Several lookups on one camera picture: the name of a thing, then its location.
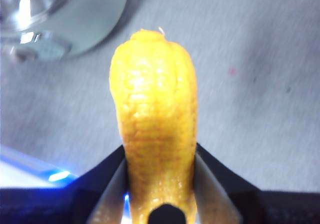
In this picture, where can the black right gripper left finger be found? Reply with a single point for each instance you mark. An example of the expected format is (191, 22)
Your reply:
(75, 204)

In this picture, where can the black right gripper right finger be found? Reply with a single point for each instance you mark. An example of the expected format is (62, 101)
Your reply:
(245, 206)

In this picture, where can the yellow corn cob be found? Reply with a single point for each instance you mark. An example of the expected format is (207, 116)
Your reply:
(155, 104)

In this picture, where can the pale green electric pot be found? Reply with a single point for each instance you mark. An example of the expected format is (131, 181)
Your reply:
(95, 17)

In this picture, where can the white panel with blue edge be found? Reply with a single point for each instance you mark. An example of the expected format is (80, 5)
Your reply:
(15, 174)

